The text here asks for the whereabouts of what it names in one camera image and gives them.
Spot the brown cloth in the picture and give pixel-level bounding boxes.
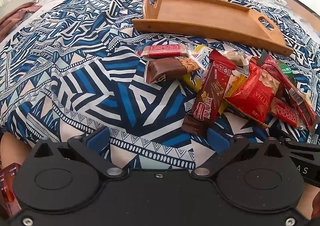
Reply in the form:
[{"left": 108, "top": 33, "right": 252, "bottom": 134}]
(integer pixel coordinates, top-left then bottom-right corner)
[{"left": 0, "top": 1, "right": 42, "bottom": 42}]

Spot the red nut bag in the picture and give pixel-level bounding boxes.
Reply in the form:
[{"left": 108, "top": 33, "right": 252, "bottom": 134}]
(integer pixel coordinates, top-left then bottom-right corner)
[{"left": 225, "top": 61, "right": 284, "bottom": 129}]

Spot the person's right forearm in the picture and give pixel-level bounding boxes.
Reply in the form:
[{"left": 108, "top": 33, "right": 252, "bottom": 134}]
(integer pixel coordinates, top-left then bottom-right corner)
[{"left": 304, "top": 183, "right": 320, "bottom": 220}]

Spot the brown chocolate packet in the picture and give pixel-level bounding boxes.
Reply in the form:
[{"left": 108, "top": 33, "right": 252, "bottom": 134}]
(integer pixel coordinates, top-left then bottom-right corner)
[{"left": 144, "top": 56, "right": 202, "bottom": 85}]

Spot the gold foil packet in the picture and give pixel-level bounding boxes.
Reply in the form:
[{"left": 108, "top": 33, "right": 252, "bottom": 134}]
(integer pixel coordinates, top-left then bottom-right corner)
[{"left": 219, "top": 69, "right": 247, "bottom": 115}]

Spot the dark red wafer bar packet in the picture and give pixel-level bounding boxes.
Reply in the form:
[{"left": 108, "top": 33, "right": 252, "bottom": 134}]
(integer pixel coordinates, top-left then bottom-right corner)
[{"left": 181, "top": 50, "right": 237, "bottom": 139}]

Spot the beige cookie clear packet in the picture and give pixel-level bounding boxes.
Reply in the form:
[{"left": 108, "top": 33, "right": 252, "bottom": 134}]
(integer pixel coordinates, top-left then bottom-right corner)
[{"left": 217, "top": 50, "right": 253, "bottom": 69}]

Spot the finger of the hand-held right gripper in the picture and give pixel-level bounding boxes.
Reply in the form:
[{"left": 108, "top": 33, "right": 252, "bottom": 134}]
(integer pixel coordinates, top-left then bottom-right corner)
[{"left": 279, "top": 137, "right": 320, "bottom": 154}]

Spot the red label clear packet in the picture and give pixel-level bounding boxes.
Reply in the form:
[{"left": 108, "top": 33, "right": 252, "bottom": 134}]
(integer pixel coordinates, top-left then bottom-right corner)
[
  {"left": 134, "top": 43, "right": 195, "bottom": 59},
  {"left": 271, "top": 97, "right": 300, "bottom": 128}
]

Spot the red orange printed object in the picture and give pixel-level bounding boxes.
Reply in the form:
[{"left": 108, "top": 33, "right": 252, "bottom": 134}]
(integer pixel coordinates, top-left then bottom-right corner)
[{"left": 0, "top": 162, "right": 22, "bottom": 219}]

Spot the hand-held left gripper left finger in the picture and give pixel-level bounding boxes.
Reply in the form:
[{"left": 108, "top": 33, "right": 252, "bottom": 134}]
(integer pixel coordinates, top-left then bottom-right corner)
[{"left": 31, "top": 126, "right": 129, "bottom": 181}]

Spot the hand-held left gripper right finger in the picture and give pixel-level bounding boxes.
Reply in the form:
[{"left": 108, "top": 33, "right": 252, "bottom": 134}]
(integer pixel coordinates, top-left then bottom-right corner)
[{"left": 191, "top": 127, "right": 290, "bottom": 181}]

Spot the long red stick packet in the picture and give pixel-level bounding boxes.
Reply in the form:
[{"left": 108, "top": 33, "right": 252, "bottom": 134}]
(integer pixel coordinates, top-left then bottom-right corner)
[{"left": 257, "top": 50, "right": 318, "bottom": 131}]

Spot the green snack packet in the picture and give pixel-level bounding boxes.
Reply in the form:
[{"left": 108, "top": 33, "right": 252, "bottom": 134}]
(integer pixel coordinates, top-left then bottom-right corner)
[{"left": 276, "top": 61, "right": 297, "bottom": 87}]

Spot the blue white patterned blanket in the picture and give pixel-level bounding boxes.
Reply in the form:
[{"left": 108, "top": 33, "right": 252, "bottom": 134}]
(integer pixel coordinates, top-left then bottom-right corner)
[{"left": 0, "top": 0, "right": 320, "bottom": 170}]

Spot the wooden tray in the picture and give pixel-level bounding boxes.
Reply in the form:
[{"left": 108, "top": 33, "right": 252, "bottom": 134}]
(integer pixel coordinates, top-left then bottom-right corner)
[{"left": 132, "top": 0, "right": 294, "bottom": 57}]

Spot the yellow snack packet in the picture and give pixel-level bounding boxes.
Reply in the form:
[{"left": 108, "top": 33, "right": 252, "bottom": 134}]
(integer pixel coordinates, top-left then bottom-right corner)
[{"left": 181, "top": 45, "right": 213, "bottom": 93}]

